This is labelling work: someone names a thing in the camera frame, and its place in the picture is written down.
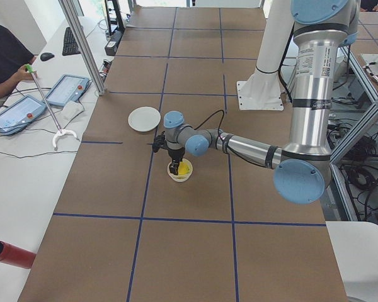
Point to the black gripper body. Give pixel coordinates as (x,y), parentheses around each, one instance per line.
(176,154)

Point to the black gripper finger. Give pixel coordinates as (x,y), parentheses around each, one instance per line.
(174,167)

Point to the yellow lemon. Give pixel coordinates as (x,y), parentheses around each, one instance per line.
(183,169)

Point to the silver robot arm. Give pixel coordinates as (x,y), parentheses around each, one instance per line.
(301,167)

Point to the white bowl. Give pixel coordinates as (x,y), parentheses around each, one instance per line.
(178,178)

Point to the white plate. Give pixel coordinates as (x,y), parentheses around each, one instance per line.
(144,119)

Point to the white cloth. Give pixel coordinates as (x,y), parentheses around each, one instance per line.
(71,110)

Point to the black box device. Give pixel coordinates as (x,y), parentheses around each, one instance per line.
(112,45)

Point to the far blue teach pendant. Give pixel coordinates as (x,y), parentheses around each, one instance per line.
(67,88)

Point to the blue teach pendant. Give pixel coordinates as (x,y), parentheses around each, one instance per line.
(21,114)
(67,88)

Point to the black keyboard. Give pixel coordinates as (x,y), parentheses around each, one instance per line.
(70,46)

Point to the near blue teach pendant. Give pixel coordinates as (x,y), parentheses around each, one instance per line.
(21,114)

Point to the black computer mouse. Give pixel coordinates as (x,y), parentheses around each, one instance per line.
(46,56)

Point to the pink grabber stick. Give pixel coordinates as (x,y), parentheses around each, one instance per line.
(60,131)

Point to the red cylinder bottle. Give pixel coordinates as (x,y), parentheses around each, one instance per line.
(15,256)

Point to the person in black shirt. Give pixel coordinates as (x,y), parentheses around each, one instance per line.
(13,58)

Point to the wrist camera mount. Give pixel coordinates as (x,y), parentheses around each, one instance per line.
(159,143)

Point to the aluminium frame post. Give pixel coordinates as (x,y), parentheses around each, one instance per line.
(72,18)

